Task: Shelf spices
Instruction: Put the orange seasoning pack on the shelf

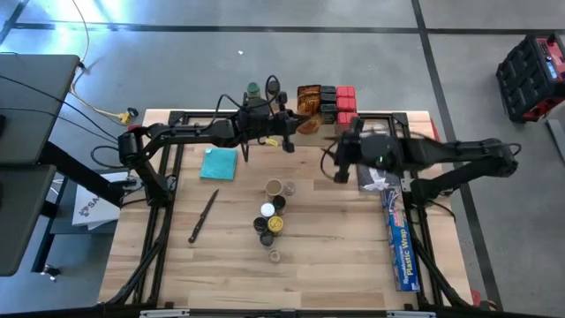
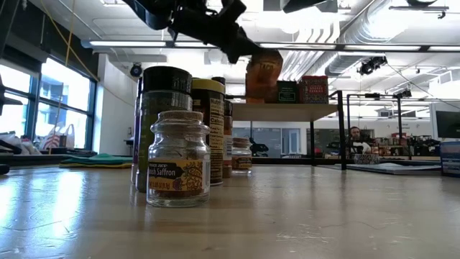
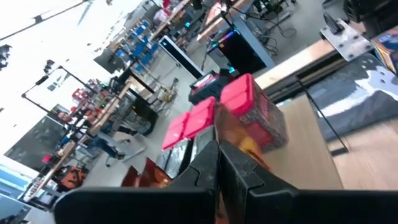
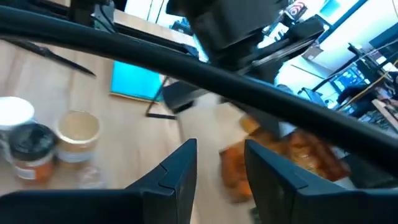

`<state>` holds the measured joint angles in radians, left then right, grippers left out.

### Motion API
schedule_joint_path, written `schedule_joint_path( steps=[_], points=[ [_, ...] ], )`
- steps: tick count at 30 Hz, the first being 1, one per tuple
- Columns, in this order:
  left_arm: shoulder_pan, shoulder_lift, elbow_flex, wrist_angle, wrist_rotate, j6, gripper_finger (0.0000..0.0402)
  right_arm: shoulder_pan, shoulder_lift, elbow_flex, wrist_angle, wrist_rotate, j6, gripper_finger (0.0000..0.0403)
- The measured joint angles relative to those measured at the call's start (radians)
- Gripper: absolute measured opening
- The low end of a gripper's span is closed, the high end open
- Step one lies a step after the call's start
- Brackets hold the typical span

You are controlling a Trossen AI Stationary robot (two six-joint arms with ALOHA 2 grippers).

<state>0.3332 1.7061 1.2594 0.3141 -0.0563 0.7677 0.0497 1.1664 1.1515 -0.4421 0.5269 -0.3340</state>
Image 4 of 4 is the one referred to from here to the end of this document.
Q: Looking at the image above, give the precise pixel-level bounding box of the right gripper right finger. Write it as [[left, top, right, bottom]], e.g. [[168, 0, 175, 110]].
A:
[[244, 139, 398, 224]]

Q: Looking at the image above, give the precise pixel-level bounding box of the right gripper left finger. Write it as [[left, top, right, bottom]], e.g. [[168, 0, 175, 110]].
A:
[[0, 138, 198, 224]]

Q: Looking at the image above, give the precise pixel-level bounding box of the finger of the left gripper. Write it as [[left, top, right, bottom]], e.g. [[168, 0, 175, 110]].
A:
[[161, 80, 210, 114], [241, 104, 281, 138]]

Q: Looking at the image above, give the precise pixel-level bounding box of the brown spice jar black lid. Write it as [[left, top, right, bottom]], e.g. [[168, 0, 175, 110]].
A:
[[7, 123, 59, 187]]

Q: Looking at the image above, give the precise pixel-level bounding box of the white lid spice jar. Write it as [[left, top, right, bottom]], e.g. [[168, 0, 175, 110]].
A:
[[0, 96, 36, 162]]

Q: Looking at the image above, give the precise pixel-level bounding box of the teal cleaning cloth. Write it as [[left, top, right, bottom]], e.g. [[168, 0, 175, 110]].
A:
[[109, 60, 166, 103]]

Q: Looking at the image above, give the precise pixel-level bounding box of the small clear glass jar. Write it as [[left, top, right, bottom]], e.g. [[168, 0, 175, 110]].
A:
[[75, 164, 109, 190]]

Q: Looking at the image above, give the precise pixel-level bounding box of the black kitchen knife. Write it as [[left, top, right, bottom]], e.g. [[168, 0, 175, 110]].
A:
[[4, 37, 97, 78]]

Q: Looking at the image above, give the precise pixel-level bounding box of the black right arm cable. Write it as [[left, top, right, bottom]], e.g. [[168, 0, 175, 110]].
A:
[[0, 5, 398, 180]]

